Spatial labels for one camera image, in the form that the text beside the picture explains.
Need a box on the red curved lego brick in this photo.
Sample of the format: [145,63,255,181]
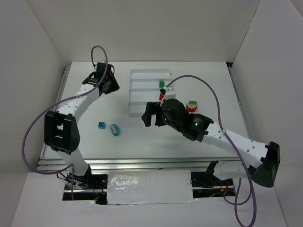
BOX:
[159,93,165,100]

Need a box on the green lego brick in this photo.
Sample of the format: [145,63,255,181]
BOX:
[159,81,165,88]

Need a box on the teal flower face lego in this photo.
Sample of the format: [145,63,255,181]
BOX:
[110,123,120,136]

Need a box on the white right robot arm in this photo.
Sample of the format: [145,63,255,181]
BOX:
[141,98,281,188]

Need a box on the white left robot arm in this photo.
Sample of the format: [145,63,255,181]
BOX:
[44,62,120,188]

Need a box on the red flower lego with green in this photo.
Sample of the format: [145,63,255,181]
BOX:
[186,101,197,113]

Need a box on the white divided sorting tray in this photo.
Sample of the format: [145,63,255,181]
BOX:
[128,69,172,117]

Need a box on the teal small lego brick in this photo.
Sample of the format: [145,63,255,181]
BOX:
[98,122,106,129]

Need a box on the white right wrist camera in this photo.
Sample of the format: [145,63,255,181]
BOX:
[160,87,177,100]

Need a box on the aluminium front rail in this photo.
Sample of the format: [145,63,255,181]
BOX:
[37,157,237,171]

